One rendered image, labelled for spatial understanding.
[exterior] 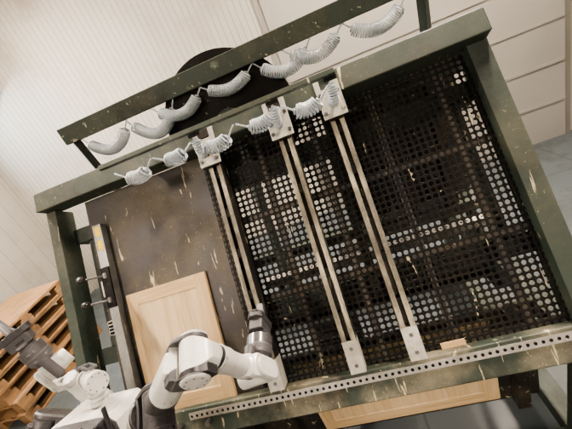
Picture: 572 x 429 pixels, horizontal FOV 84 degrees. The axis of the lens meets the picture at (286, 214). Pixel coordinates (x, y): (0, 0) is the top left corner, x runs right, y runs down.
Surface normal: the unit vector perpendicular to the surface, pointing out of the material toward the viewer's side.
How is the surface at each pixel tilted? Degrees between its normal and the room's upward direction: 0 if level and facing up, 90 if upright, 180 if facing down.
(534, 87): 90
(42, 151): 90
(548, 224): 57
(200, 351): 36
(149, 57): 90
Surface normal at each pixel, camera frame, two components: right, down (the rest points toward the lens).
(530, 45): -0.03, 0.45
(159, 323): -0.23, -0.07
